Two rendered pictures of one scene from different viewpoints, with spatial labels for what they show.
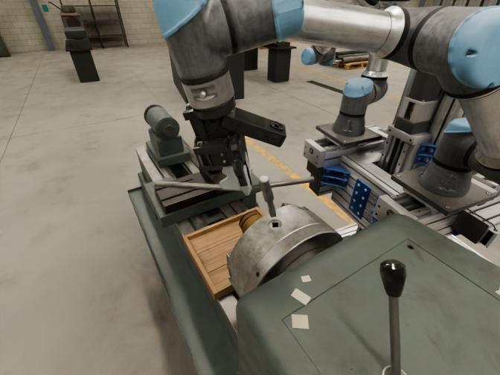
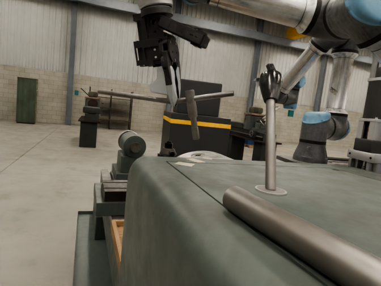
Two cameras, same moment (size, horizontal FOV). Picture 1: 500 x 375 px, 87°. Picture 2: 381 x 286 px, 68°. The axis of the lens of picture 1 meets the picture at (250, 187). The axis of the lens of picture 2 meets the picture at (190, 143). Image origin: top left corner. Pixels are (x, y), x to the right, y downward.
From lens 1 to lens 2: 0.43 m
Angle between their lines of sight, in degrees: 31
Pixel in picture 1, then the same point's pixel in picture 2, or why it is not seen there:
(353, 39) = (275, 8)
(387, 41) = (305, 13)
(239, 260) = not seen: hidden behind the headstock
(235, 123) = (168, 21)
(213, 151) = (148, 44)
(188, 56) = not seen: outside the picture
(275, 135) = (198, 33)
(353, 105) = (310, 131)
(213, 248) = not seen: hidden behind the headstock
